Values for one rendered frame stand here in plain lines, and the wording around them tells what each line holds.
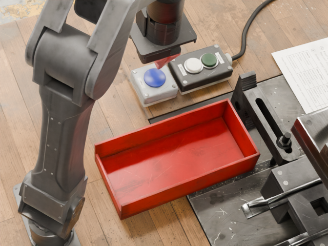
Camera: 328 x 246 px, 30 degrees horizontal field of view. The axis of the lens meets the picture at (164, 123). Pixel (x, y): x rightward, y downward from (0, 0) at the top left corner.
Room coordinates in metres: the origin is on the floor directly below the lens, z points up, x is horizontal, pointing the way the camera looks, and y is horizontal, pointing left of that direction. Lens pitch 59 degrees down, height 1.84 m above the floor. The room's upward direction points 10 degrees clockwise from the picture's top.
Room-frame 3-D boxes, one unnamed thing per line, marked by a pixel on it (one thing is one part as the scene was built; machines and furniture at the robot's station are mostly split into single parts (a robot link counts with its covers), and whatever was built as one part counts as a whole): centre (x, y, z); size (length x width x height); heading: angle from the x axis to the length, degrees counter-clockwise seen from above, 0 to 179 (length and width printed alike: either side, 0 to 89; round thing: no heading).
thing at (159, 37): (0.64, 0.03, 1.08); 0.10 x 0.07 x 0.07; 123
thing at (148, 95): (0.64, 0.03, 0.90); 0.07 x 0.07 x 0.06; 33
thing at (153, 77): (0.64, 0.03, 0.93); 0.04 x 0.04 x 0.02
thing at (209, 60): (0.70, -0.06, 0.93); 0.03 x 0.03 x 0.02
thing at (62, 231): (0.34, 0.14, 1.00); 0.09 x 0.06 x 0.06; 70
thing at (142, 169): (0.49, -0.03, 0.93); 0.25 x 0.12 x 0.06; 123
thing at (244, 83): (0.62, -0.14, 0.95); 0.06 x 0.03 x 0.09; 33
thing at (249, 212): (0.41, -0.18, 0.98); 0.07 x 0.02 x 0.01; 123
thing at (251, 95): (0.56, -0.18, 0.95); 0.15 x 0.03 x 0.10; 33
